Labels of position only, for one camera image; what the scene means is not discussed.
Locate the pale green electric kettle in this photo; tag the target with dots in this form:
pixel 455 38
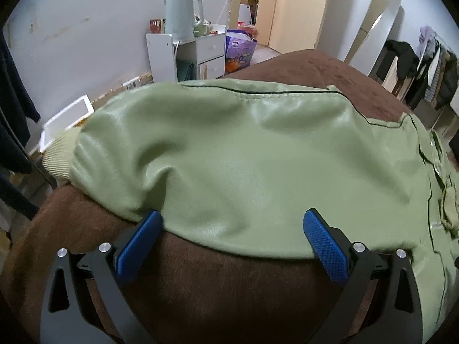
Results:
pixel 179 18

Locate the beige wooden door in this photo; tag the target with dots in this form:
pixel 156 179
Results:
pixel 294 10

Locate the wooden chair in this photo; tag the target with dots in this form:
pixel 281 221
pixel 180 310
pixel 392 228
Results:
pixel 392 75

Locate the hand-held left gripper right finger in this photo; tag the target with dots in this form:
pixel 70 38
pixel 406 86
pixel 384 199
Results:
pixel 324 247

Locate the white framed leaning mirror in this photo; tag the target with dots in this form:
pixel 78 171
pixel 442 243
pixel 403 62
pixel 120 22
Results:
pixel 376 25

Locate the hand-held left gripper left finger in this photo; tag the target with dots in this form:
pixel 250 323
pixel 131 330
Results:
pixel 140 245

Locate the purple shopping bag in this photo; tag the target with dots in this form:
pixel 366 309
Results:
pixel 238 48

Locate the cardboard box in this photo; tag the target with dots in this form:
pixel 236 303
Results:
pixel 248 9

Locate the light green leather jacket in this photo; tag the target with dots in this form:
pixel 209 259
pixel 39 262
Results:
pixel 233 157

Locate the clothes rack with garments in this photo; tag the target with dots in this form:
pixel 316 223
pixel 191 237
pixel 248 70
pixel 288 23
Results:
pixel 439 68

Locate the red box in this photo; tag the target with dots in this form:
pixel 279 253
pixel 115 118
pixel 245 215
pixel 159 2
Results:
pixel 157 26

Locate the dark hanging clothes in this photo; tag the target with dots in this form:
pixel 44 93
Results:
pixel 14 89

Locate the white power strip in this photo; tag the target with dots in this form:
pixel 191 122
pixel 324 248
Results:
pixel 131 83

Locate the red bag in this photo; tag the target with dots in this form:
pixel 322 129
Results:
pixel 247 27

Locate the black jacket on chair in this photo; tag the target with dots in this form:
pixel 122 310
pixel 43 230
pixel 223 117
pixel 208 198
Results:
pixel 401 55

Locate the brown fleece blanket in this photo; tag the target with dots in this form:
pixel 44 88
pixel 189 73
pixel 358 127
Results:
pixel 215 294

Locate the white bedside cabinet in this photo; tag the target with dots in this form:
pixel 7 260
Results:
pixel 209 48

